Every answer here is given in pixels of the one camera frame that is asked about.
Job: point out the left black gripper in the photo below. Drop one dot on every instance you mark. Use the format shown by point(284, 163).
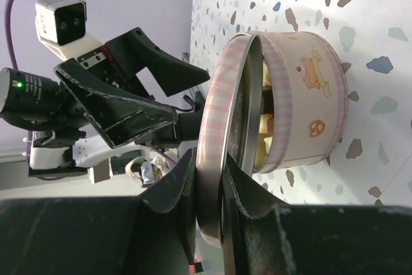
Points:
point(104, 91)

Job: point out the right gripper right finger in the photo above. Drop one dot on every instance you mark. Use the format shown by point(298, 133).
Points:
point(263, 235)

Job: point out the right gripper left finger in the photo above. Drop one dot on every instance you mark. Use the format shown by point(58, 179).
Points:
point(152, 233)

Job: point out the round metal tin lid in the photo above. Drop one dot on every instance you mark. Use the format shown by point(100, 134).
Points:
point(215, 129)

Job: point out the white square chocolate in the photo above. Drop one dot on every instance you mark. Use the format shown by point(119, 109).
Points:
point(266, 130)

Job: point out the dark chocolate piece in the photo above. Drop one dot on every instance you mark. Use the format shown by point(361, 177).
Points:
point(267, 102)

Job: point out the small white chocolate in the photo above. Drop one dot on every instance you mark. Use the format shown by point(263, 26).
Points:
point(267, 83)

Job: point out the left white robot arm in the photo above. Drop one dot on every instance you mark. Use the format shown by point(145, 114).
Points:
point(63, 146)

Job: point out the round metal tin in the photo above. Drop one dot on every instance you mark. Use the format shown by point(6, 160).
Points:
point(310, 104)

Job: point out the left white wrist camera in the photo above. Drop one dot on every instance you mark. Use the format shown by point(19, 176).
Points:
point(61, 27)

